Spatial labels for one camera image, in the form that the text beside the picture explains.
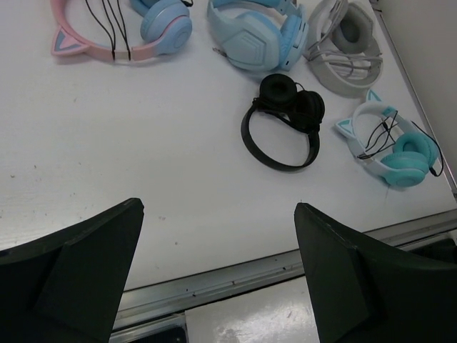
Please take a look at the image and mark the teal white cat-ear headphones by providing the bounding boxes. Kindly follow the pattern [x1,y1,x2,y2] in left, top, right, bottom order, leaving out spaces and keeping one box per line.
[334,89,443,189]

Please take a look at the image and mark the black on-ear headphones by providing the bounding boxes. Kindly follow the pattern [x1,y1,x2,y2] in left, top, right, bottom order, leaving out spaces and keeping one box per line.
[241,74,326,173]

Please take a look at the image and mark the aluminium rail front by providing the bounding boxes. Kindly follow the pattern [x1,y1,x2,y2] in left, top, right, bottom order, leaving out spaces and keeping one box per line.
[110,210,456,342]

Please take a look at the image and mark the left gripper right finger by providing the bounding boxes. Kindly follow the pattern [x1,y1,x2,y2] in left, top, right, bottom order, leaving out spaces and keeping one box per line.
[294,203,456,342]

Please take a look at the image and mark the light blue headphones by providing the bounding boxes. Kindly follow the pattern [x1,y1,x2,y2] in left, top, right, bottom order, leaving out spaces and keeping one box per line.
[206,1,308,71]

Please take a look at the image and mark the grey white gaming headset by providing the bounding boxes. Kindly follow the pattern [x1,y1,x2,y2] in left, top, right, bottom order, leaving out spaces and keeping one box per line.
[304,1,383,98]

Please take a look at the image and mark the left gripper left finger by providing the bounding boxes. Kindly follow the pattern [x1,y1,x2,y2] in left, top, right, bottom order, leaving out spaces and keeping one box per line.
[1,198,144,342]

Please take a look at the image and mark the pink blue cat-ear headphones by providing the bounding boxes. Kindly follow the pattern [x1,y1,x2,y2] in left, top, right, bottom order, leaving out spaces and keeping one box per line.
[50,1,194,62]

